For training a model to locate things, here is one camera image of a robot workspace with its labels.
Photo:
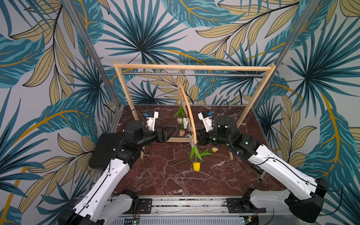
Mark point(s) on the cream white tulip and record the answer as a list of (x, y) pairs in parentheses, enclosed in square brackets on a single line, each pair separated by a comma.
[(180, 115)]

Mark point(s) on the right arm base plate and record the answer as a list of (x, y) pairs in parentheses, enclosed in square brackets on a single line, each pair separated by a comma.
[(240, 205)]

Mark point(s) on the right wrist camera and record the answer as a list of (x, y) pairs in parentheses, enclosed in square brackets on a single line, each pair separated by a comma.
[(206, 118)]

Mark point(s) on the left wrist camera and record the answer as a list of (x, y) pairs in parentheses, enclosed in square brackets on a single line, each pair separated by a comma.
[(151, 117)]

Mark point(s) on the pink tulip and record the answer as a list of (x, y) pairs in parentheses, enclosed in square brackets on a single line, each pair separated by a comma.
[(182, 130)]

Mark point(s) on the wooden clothes rack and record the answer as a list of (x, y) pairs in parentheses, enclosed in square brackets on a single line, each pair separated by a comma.
[(265, 77)]

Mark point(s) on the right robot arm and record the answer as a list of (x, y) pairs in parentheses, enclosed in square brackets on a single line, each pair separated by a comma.
[(303, 196)]

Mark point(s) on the black plastic case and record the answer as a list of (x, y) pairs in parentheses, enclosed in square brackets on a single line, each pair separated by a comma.
[(104, 150)]

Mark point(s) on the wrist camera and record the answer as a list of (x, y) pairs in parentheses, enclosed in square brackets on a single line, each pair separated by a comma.
[(151, 117), (206, 118)]

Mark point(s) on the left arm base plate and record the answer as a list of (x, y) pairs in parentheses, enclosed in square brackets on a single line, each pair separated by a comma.
[(142, 205)]

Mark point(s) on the orange cream tulip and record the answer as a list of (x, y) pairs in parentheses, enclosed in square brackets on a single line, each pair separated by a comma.
[(213, 150)]

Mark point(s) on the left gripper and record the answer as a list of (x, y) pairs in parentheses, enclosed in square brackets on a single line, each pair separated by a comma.
[(163, 133)]

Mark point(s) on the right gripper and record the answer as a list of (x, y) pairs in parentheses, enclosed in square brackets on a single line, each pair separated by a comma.
[(201, 136)]

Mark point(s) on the yellow tulip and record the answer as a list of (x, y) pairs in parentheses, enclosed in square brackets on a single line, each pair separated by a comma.
[(198, 156)]

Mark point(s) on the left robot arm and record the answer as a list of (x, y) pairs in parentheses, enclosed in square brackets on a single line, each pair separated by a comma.
[(93, 208)]

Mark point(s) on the silver wrench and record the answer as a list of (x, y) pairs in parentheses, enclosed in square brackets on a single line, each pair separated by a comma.
[(260, 179)]

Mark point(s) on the curved wooden clip hanger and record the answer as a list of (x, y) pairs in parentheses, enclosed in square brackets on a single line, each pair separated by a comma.
[(181, 81)]

